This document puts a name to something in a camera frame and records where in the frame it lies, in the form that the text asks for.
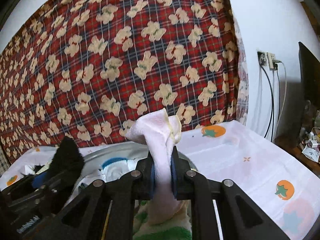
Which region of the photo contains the round metal tin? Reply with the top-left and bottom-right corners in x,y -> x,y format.
72,141 -> 198,198

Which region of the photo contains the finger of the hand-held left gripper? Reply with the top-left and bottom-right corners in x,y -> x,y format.
1,171 -> 52,202
32,169 -> 85,214

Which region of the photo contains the wall socket with white plug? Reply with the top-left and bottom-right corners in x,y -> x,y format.
267,52 -> 279,71

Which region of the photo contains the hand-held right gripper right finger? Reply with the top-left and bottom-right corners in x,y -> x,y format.
171,146 -> 292,240

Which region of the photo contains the wall socket with black plug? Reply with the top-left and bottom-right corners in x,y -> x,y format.
257,51 -> 267,67

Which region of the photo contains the wooden side table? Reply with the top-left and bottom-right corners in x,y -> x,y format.
274,135 -> 320,173

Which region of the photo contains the green white striped towel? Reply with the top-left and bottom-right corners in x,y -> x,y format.
132,200 -> 193,240

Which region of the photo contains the black fuzzy cloth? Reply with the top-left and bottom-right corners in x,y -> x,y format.
47,136 -> 85,188

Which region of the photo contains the white sock with blue cuff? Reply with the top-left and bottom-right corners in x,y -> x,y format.
100,157 -> 137,180

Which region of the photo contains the red plaid bear-print blanket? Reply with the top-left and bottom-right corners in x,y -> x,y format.
0,0 -> 240,164

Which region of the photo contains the pale floral sheet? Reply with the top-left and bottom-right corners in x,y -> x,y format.
233,17 -> 250,126

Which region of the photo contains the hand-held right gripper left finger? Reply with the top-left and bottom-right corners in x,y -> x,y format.
24,155 -> 157,240

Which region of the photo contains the white persimmon-print tablecloth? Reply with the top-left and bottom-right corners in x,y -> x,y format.
0,120 -> 318,240

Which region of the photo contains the pile of small clutter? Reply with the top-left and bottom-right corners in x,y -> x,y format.
300,126 -> 320,163

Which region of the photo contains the black cable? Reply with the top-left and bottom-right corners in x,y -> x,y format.
260,65 -> 275,140
271,69 -> 280,141

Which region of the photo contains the white cloth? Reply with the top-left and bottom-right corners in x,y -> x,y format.
125,108 -> 187,225

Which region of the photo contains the black monitor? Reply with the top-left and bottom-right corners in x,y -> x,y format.
297,41 -> 320,140

